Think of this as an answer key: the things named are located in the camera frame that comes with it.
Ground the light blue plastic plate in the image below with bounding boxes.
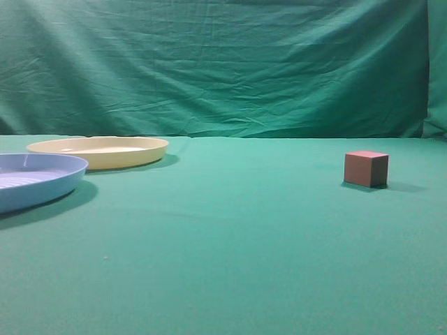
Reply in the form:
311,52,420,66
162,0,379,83
1,153,89,214

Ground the cream yellow plastic plate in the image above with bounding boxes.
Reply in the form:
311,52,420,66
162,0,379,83
27,136,169,170

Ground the green table cloth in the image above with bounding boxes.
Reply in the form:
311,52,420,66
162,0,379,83
1,137,446,334

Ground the red cube block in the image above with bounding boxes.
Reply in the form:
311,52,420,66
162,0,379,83
344,151,389,188

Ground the green backdrop cloth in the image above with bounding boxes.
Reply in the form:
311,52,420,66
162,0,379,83
1,1,446,138

